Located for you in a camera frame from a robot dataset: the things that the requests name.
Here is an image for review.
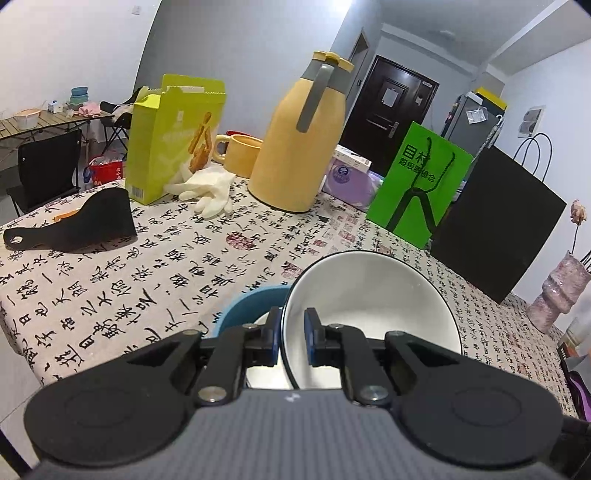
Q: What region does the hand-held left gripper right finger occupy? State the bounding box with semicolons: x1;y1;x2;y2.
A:
305;308;481;408

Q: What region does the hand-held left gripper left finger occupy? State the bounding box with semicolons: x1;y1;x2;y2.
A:
108;307;282;408

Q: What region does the white bowl black rim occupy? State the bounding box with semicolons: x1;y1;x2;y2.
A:
245;310;296;391
281;250;464;391

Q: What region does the blue bowl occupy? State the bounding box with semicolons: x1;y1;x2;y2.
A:
216;285;294;342

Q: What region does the calligraphy print tablecloth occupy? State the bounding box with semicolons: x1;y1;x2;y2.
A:
0;174;583;421

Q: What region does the white rubber glove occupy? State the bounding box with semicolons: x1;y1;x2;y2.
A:
164;164;236;219

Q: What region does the purple tissue pack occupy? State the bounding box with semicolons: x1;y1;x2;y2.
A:
322;154;384;207

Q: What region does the yellow mug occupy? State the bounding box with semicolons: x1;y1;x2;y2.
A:
211;133;264;178

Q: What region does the yellow thermos jug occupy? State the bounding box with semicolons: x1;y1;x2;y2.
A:
248;51;355;214

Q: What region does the green paper bag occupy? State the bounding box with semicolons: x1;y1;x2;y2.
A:
366;121;474;250

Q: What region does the flat white box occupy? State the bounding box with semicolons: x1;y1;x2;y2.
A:
333;144;372;171

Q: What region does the black paper bag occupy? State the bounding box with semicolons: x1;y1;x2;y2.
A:
429;133;568;305

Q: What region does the yellow-green snack box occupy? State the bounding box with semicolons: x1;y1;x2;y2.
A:
124;74;228;205

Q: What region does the red plastic bag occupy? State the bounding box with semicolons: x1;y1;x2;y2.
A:
83;154;125;185

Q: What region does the pink ceramic vase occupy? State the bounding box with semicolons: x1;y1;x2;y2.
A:
526;251;591;333

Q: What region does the dark entrance door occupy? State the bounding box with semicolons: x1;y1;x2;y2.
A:
340;54;440;148

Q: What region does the grey refrigerator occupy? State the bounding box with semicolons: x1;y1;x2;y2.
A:
441;91;504;155

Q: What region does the purple cloth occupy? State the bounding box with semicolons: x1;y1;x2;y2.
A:
567;369;591;422

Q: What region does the white folded umbrella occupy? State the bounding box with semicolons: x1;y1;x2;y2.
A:
482;115;504;148

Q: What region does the grey interior door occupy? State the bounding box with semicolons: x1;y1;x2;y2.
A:
344;28;370;88

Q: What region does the black chair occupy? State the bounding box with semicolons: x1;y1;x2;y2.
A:
7;128;84;217

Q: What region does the yellow box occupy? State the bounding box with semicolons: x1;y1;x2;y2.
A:
475;85;509;112

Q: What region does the wooden folding table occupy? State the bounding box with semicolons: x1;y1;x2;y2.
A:
0;111;116;153

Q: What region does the framed wall picture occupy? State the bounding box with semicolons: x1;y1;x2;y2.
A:
517;106;546;139

